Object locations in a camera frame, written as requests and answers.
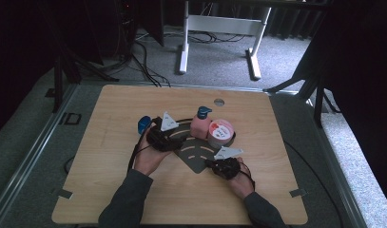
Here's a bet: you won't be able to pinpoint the white desk frame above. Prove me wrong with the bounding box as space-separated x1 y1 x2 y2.
176 0 273 81

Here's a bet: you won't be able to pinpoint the black metal frame stand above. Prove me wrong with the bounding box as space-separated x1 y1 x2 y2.
262 47 341 128

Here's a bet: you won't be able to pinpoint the person's right hand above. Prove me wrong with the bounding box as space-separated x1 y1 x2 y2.
228 157 256 200

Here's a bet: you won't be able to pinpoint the person's left hand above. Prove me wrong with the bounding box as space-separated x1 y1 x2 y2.
133 125 174 177

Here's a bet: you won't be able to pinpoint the black slotted corner shelf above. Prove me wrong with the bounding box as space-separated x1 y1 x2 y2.
167 118 238 175

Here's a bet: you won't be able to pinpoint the dark computer tower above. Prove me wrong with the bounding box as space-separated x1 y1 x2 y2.
115 0 139 61

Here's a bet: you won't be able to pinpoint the aluminium rail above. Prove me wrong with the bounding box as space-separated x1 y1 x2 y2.
304 94 370 228
0 83 80 222

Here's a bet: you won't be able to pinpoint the grey tape piece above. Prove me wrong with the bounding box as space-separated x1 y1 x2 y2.
289 188 308 199
50 187 74 200

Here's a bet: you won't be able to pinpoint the white bottle with blue cap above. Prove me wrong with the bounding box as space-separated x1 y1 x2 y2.
137 115 153 136

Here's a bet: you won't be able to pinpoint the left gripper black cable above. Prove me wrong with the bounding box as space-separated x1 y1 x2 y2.
126 124 151 174

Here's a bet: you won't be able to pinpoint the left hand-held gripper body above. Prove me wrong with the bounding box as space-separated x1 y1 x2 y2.
145 110 184 153

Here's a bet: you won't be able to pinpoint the black floor cables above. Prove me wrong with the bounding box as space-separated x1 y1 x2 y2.
130 31 172 88

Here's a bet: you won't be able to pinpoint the pink round jar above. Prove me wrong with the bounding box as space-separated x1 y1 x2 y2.
206 118 236 150

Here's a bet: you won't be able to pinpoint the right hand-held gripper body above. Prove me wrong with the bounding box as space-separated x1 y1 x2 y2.
209 145 245 181

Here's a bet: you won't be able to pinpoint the black tripod stand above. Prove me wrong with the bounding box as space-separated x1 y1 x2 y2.
49 31 120 114

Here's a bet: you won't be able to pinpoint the black cables under desk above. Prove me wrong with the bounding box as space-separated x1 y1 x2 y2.
186 28 247 45

